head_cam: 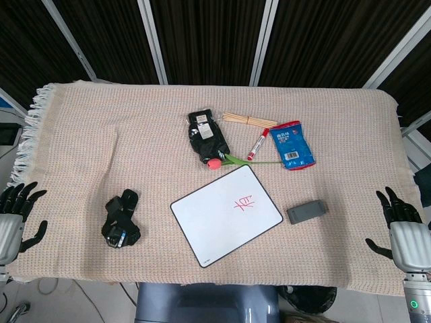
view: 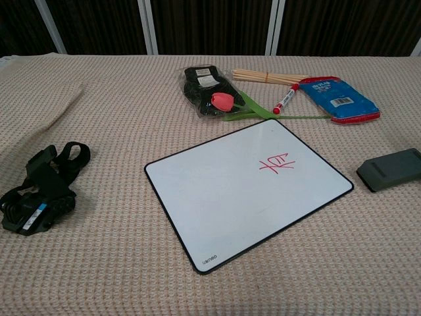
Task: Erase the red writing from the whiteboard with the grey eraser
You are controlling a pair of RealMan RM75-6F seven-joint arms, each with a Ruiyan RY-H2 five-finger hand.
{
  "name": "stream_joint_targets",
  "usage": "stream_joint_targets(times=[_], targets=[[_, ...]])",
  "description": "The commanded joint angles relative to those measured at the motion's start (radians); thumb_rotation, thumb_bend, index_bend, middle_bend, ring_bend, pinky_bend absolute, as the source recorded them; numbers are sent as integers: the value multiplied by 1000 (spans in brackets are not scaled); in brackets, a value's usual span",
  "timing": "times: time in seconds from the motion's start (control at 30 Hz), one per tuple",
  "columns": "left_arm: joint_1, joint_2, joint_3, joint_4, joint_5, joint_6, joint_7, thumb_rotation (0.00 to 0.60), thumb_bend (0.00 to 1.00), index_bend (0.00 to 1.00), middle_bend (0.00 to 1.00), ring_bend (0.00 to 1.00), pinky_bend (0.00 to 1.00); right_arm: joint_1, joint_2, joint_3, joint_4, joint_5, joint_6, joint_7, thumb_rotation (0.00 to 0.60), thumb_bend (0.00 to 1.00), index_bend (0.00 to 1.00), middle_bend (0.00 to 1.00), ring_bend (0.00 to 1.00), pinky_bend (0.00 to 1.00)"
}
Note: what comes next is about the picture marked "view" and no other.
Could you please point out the grey board eraser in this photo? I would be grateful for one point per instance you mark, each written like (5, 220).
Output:
(388, 169)

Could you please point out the beige waffle tablecloth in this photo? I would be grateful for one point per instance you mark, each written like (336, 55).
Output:
(98, 263)

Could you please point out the black gloves in clear bag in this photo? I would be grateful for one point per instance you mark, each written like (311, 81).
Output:
(197, 85)

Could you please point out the white dry-erase board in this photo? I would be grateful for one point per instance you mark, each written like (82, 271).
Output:
(213, 204)

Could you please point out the bundle of wooden sticks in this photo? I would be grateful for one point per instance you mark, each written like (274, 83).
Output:
(256, 76)

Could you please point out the blue red snack packet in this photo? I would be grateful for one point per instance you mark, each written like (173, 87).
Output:
(342, 98)

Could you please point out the red whiteboard marker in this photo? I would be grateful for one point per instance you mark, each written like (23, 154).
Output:
(285, 98)

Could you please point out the white metal frame post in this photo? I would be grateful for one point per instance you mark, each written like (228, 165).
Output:
(275, 26)
(51, 28)
(417, 50)
(148, 26)

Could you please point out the red artificial tulip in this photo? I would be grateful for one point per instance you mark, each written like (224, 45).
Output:
(222, 100)

